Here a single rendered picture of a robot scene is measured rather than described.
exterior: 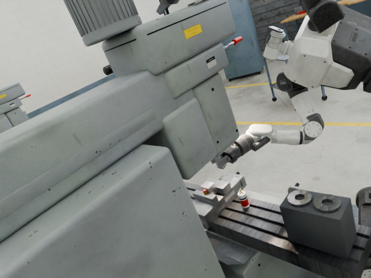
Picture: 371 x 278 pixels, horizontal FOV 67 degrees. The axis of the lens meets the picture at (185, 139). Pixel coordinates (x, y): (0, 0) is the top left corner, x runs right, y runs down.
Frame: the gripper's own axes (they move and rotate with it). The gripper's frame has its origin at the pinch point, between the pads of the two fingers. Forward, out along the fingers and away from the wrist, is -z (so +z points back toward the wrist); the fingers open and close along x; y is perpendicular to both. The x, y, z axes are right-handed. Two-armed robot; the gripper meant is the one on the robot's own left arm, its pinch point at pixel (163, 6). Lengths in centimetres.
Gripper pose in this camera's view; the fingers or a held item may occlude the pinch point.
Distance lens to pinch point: 116.3
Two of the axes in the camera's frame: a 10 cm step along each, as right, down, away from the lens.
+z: 6.1, -6.2, -4.9
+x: 2.1, -4.6, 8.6
